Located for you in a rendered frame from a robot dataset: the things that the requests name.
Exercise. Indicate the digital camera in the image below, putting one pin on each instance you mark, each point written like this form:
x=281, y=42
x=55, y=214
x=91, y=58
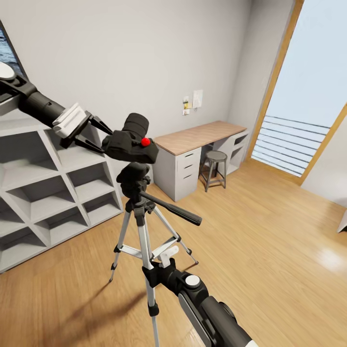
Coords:
x=130, y=143

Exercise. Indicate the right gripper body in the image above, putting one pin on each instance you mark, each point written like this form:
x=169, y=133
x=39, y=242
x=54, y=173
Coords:
x=159, y=275

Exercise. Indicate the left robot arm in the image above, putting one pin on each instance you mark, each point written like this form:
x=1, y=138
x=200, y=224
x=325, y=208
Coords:
x=18, y=92

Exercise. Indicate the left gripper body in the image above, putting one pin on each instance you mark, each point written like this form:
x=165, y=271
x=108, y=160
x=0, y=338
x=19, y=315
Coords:
x=52, y=111

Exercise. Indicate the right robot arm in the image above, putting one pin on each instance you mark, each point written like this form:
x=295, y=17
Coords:
x=214, y=321

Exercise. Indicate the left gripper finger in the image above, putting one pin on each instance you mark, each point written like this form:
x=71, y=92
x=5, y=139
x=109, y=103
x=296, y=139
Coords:
x=96, y=122
x=85, y=143

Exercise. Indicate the camera tripod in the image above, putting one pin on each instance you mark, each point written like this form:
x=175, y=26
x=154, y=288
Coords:
x=134, y=182

